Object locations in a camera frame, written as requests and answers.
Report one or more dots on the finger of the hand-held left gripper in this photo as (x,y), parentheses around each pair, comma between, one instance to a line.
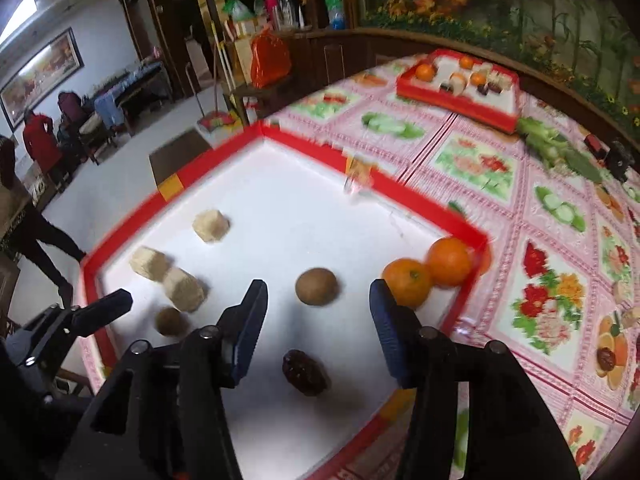
(102,305)

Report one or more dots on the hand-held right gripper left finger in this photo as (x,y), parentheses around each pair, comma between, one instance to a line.
(247,335)

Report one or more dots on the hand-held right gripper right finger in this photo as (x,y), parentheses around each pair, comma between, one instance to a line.
(390,335)

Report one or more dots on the orange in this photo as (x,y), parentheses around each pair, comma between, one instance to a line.
(407,282)
(477,79)
(425,71)
(449,261)
(466,62)

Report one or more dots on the brown kiwi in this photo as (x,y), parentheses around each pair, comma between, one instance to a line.
(171,321)
(316,286)

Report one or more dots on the red tray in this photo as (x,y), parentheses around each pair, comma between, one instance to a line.
(450,105)
(300,210)

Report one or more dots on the clear tape scrap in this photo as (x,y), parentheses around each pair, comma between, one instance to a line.
(357,175)

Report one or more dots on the brown wooden stool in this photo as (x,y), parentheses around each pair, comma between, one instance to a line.
(177,157)

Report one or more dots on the fruit print tablecloth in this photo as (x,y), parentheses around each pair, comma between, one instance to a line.
(505,210)

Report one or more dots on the wooden chair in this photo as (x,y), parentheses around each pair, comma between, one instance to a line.
(95,132)

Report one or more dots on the table with blue cloth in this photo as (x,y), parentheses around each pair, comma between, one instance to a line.
(127,92)

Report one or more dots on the broom with colourful head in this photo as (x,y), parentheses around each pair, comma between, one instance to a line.
(217,122)

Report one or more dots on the small dark wooden table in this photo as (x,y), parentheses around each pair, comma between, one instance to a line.
(250,100)

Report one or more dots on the leafy green vegetable bunch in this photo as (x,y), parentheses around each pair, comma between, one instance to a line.
(542,137)

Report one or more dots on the large green leaf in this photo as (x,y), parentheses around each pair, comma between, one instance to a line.
(585,166)

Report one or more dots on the red plastic bag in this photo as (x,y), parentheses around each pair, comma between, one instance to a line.
(270,60)

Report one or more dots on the red and black box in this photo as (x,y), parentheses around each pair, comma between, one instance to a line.
(594,144)

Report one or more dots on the dark wooden sideboard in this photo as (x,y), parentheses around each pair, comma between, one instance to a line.
(350,55)

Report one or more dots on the black round device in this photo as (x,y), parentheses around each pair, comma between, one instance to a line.
(620,160)

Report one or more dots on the ceiling light panel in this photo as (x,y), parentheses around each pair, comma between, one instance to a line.
(20,15)

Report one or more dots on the green plastic bag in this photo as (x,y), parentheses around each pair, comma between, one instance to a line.
(237,9)

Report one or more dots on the pink bottle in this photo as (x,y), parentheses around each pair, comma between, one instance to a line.
(272,10)

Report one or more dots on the green plastic bottle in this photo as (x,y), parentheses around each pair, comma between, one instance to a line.
(335,5)

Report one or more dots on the black thermos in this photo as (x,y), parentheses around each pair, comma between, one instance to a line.
(286,2)

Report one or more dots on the artificial plant display window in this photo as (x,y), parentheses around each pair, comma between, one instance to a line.
(525,10)

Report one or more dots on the framed wall painting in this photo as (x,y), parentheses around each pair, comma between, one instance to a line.
(42,72)

